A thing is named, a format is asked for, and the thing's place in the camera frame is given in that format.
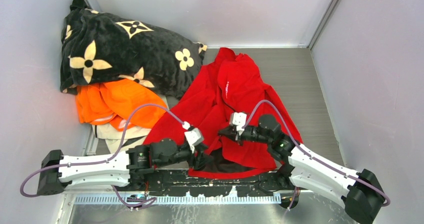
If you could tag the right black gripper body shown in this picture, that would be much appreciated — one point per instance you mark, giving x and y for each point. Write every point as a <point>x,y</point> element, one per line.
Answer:
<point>250,134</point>

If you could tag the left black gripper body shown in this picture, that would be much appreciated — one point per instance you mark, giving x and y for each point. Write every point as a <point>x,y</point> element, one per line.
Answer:
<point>191,160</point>

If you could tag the red zip jacket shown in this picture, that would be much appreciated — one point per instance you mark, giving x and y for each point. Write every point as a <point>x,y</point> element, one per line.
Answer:
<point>231,83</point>

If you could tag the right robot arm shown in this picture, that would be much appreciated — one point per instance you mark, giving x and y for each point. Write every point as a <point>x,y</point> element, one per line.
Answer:
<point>359,193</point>

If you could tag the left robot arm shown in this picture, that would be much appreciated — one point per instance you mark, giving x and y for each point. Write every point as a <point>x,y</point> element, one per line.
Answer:
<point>127,169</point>

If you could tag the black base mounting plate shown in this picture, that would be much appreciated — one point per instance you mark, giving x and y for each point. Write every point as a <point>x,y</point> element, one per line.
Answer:
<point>178,183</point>

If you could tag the cream cloth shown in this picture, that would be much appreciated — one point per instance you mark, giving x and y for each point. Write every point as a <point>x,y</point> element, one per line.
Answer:
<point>134,136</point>

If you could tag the orange garment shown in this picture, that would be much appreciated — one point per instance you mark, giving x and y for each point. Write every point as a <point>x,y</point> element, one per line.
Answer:
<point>119,103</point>

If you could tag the black floral plush blanket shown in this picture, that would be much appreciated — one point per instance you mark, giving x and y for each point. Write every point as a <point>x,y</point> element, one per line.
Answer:
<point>99,47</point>

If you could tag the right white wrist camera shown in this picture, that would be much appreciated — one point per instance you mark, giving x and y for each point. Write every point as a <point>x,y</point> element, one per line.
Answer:
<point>238,121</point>

